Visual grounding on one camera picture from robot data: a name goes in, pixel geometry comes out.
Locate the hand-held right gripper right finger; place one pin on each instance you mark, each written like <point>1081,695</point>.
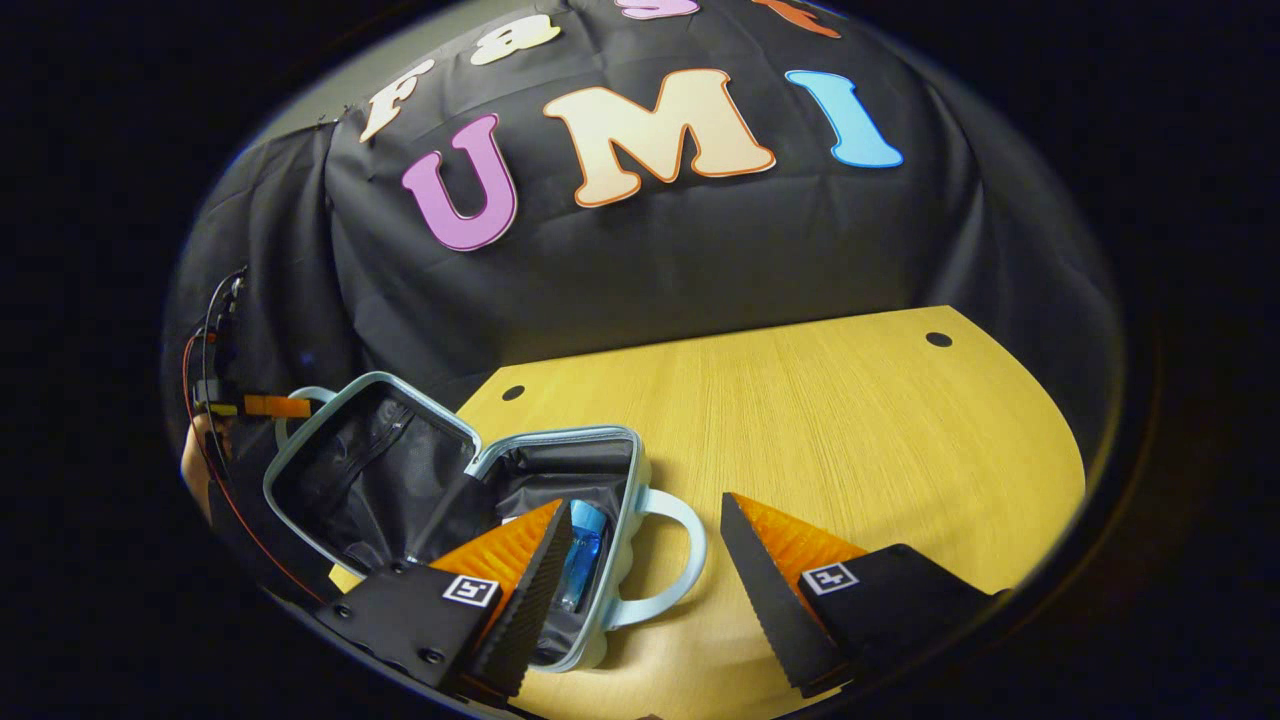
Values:
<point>770,600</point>

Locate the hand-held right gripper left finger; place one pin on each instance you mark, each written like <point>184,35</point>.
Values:
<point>540,600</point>

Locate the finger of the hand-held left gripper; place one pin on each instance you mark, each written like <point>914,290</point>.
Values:
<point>275,407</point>

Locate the light blue suitcase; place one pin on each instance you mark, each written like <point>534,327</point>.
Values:
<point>380,480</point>

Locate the black backdrop cloth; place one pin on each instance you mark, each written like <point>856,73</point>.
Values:
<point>700,250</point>

